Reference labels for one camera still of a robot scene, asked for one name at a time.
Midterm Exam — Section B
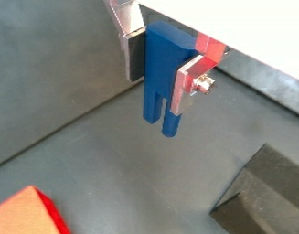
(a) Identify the blue square-circle object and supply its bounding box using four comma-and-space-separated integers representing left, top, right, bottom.
143, 21, 198, 137

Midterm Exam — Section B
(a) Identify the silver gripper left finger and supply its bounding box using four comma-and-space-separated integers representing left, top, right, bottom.
103, 0, 146, 82

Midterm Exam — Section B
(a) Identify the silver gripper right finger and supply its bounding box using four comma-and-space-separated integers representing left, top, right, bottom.
171, 33, 226, 115

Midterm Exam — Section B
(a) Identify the black curved fixture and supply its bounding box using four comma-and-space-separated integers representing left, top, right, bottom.
209, 144, 299, 234

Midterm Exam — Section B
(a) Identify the red foam shape board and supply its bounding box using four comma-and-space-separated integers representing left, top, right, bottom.
0, 186, 71, 234

